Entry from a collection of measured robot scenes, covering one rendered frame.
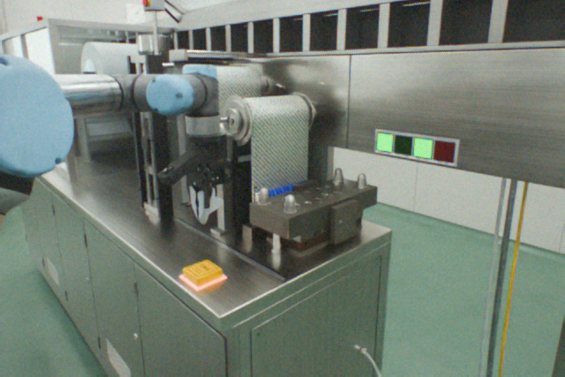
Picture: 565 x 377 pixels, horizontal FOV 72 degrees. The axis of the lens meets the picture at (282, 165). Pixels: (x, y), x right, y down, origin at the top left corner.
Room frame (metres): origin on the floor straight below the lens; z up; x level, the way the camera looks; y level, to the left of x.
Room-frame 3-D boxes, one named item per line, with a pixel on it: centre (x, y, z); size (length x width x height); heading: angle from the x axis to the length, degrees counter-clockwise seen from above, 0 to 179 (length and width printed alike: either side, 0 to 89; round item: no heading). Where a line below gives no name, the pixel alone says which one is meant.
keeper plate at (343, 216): (1.05, -0.18, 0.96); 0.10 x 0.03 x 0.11; 133
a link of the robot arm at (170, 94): (0.77, 0.22, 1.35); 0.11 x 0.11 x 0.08; 75
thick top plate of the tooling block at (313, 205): (1.11, -0.11, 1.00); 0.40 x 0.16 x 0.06; 133
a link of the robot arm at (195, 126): (0.87, 0.18, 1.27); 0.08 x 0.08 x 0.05
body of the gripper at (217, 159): (0.87, 0.17, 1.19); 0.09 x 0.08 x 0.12; 133
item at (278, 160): (1.17, 0.00, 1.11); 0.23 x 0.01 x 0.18; 133
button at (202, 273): (0.85, 0.20, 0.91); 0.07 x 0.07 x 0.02; 43
